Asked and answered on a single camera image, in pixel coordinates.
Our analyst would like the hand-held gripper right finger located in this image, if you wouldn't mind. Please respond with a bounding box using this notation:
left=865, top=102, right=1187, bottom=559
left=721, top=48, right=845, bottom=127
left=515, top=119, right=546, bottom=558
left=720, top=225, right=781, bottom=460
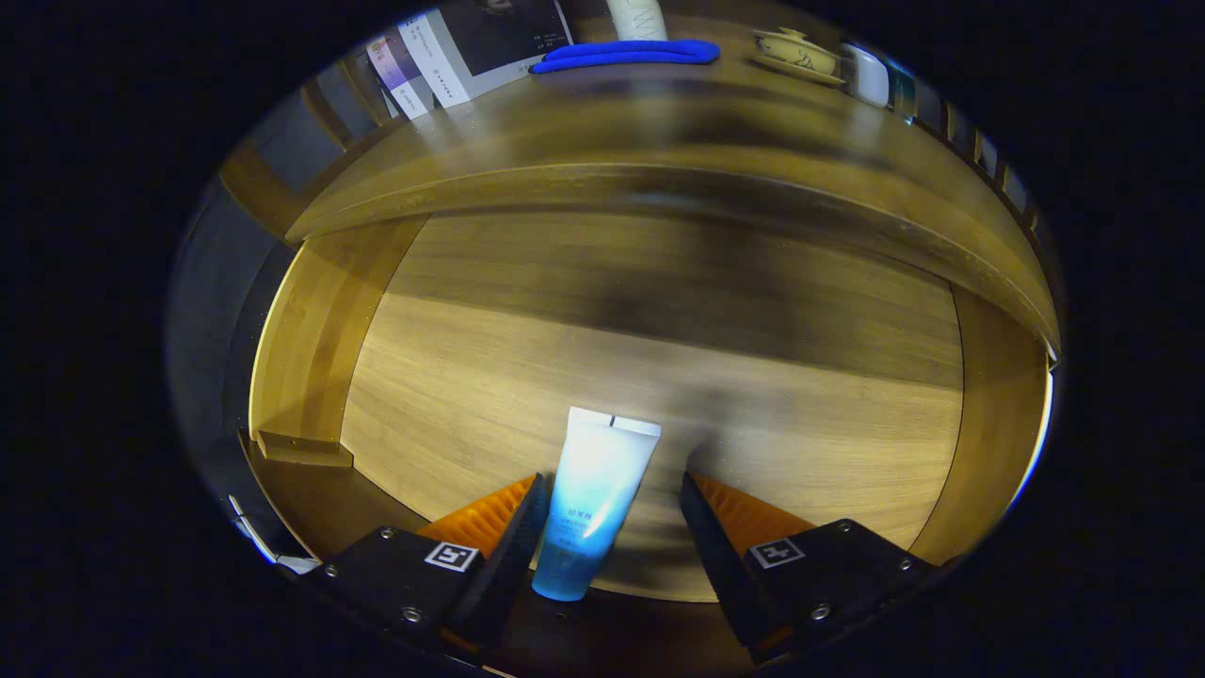
left=680, top=471, right=938, bottom=665

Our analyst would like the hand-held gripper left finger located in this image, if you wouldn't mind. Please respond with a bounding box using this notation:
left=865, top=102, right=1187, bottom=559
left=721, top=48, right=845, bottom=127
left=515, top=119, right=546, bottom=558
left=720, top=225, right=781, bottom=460
left=301, top=471, right=552, bottom=660

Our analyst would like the blue and white tube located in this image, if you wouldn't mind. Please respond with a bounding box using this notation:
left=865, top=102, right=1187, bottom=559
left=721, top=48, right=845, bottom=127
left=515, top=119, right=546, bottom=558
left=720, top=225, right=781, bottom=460
left=532, top=407, right=663, bottom=602

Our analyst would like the wooden drawer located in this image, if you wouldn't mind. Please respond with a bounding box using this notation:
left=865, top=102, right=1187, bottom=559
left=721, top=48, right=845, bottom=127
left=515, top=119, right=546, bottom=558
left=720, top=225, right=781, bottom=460
left=226, top=209, right=1055, bottom=665

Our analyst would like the wooden countertop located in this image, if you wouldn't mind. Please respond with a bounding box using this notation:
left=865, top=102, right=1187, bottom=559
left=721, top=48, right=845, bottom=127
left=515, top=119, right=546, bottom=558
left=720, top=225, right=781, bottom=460
left=282, top=38, right=1063, bottom=354

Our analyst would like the wooden cabinet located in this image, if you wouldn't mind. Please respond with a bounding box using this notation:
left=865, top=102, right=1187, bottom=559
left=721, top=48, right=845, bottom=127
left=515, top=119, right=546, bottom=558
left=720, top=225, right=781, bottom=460
left=218, top=0, right=1065, bottom=359

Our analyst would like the teal transparent bottle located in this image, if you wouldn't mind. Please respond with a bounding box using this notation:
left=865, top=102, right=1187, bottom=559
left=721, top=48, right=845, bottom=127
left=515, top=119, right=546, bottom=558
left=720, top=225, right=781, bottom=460
left=890, top=64, right=919, bottom=121

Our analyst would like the purple book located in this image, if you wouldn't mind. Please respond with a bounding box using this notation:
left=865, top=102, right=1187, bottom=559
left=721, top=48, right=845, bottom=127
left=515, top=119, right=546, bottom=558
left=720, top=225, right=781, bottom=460
left=365, top=33, right=436, bottom=121

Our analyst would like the white bottle with blue cap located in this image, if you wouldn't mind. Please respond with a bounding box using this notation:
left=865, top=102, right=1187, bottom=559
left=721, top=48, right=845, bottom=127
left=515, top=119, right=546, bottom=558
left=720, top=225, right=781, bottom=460
left=841, top=42, right=891, bottom=108

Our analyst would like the yellow lidded teacup with saucer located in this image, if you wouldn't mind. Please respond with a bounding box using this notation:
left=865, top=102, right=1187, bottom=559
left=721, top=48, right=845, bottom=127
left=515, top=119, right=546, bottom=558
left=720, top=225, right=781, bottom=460
left=750, top=27, right=846, bottom=88

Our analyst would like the blue folded cloth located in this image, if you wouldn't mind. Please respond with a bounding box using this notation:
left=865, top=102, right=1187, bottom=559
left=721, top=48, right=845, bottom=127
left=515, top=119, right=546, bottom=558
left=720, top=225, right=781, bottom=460
left=528, top=39, right=721, bottom=75

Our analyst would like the white book with portrait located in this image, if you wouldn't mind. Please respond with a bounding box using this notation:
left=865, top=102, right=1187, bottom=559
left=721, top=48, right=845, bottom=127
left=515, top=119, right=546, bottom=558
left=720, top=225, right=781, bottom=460
left=398, top=0, right=575, bottom=109

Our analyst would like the white pump bottle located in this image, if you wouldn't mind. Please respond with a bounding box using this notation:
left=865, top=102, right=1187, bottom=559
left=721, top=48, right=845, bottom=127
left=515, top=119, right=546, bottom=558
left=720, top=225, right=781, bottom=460
left=607, top=0, right=669, bottom=41

